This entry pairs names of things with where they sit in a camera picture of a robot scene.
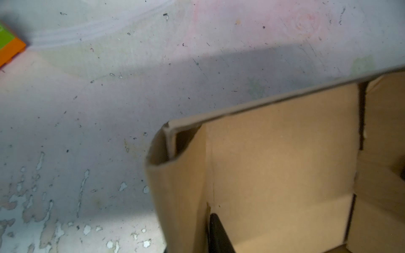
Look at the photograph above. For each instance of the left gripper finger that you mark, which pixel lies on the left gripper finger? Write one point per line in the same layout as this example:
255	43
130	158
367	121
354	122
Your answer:
219	241

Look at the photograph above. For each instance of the brown cardboard box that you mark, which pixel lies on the brown cardboard box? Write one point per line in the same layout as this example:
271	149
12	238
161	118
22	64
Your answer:
315	171

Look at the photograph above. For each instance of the green orange toy brick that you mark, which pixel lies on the green orange toy brick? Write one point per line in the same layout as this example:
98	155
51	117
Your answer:
11	45

